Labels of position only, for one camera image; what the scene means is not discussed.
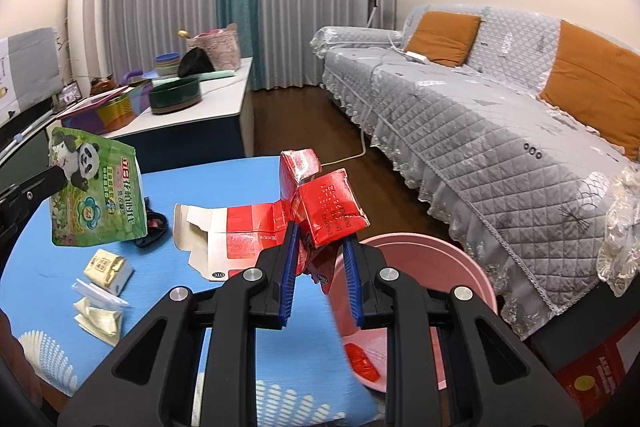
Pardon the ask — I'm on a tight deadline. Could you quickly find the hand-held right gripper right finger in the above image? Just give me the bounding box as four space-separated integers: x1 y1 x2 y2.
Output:
342 234 586 427

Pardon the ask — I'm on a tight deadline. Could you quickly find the white power cable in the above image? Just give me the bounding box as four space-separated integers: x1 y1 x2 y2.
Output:
320 32 408 168

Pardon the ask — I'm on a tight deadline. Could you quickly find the clear plastic wrapper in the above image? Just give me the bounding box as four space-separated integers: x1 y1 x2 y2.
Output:
72 278 130 310

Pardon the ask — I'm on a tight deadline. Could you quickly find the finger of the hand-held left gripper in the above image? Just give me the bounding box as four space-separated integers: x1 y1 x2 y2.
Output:
0 166 68 228

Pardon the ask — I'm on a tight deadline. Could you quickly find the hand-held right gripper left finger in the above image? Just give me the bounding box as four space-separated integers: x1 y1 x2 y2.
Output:
56 222 301 427

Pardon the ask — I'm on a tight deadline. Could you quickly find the white floor stand with camera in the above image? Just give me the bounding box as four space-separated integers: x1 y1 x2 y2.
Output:
365 0 396 30

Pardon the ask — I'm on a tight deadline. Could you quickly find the white standing air conditioner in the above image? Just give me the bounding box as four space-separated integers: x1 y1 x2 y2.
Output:
67 0 113 82

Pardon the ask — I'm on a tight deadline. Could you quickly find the grey white cardboard box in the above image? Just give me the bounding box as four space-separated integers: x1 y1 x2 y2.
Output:
0 27 63 128

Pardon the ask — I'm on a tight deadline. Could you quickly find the black television screen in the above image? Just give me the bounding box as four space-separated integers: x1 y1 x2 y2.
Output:
0 99 56 192

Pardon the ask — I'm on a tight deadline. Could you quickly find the pink fabric basket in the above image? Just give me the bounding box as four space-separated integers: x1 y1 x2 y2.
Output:
186 23 241 72

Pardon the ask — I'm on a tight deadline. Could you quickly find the red cardboard box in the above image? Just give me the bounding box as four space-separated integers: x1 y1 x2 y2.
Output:
555 322 633 420

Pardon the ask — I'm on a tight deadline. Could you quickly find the colourful storage box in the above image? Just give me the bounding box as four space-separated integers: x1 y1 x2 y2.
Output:
55 85 151 136

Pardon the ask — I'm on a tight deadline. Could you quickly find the orange cushion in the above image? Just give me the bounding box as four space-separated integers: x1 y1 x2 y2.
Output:
404 11 483 68
537 20 640 160

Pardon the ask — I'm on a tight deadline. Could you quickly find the black elastic strap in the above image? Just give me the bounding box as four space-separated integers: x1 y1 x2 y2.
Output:
135 197 171 249

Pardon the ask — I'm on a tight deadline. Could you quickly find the cream paper bag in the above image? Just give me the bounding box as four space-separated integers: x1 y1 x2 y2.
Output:
73 298 124 348

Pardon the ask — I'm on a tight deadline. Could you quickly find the dark green round bowl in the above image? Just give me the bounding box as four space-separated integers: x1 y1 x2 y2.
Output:
148 77 202 115

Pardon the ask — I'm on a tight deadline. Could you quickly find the pink plastic basin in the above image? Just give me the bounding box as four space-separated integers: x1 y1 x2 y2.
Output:
330 233 499 395

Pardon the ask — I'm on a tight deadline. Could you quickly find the mint green board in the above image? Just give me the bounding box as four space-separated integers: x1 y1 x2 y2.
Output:
152 69 241 88

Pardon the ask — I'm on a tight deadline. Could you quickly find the stack of pastel bowls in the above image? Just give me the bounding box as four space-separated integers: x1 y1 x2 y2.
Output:
154 52 182 76

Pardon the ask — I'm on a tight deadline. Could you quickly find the white top blue cabinet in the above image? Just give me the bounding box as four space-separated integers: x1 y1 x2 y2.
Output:
52 57 256 172

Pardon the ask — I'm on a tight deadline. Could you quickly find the small yellow packet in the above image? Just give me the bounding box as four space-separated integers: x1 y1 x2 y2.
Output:
81 249 135 297

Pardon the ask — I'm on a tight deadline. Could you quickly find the flattened red white carton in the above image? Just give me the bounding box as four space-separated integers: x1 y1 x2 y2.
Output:
172 202 296 282

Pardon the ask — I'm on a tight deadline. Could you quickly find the grey quilted sofa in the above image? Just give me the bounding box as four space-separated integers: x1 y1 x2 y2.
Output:
310 4 640 340

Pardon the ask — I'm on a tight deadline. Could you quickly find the black hat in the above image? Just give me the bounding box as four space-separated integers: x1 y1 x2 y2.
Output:
177 47 216 78

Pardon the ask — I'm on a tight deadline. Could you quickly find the red plastic wrapper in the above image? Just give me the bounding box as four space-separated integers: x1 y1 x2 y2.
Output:
345 343 383 383

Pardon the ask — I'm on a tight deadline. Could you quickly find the green panda print bag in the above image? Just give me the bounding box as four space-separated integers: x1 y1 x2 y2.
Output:
49 127 149 249

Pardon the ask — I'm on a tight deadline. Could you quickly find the blue tablecloth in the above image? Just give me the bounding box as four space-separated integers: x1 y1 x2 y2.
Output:
0 155 381 427

